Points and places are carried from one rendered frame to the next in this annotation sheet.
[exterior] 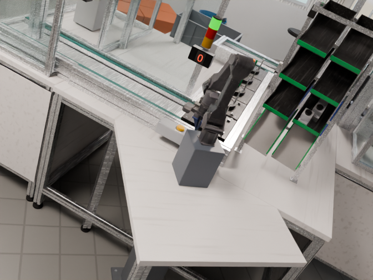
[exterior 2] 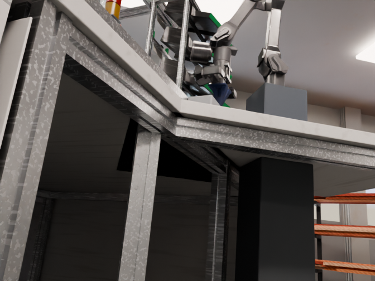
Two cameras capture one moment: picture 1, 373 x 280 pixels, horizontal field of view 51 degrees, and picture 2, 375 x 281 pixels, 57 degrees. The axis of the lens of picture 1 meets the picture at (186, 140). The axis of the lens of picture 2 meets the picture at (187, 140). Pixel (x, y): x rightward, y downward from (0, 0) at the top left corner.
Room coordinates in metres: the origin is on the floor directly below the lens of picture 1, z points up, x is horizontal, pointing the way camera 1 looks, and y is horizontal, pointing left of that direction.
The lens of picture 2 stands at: (1.39, 0.97, 0.58)
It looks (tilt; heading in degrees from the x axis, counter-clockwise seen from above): 17 degrees up; 285
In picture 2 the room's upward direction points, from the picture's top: 5 degrees clockwise
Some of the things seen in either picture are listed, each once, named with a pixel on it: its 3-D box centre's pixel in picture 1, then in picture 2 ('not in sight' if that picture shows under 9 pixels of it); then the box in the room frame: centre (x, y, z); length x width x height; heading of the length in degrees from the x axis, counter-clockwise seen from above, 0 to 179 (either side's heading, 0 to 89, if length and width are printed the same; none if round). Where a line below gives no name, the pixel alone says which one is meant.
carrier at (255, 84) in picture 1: (245, 73); not in sight; (2.52, -0.18, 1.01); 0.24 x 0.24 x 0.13; 82
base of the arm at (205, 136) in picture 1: (208, 135); (274, 86); (1.41, -0.08, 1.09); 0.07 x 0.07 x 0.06; 28
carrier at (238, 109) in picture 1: (226, 96); not in sight; (2.03, -0.11, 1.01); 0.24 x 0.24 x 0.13; 82
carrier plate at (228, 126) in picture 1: (209, 120); not in sight; (1.78, -0.07, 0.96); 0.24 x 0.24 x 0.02; 81
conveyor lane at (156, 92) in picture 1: (158, 100); not in sight; (1.85, 0.22, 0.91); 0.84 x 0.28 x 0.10; 81
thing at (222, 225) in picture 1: (197, 179); (267, 164); (1.43, -0.12, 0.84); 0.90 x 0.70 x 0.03; 28
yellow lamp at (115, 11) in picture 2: (207, 41); (111, 13); (1.92, 0.10, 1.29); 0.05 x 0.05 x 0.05
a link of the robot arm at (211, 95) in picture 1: (211, 95); (222, 54); (1.57, -0.02, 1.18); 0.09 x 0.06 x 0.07; 18
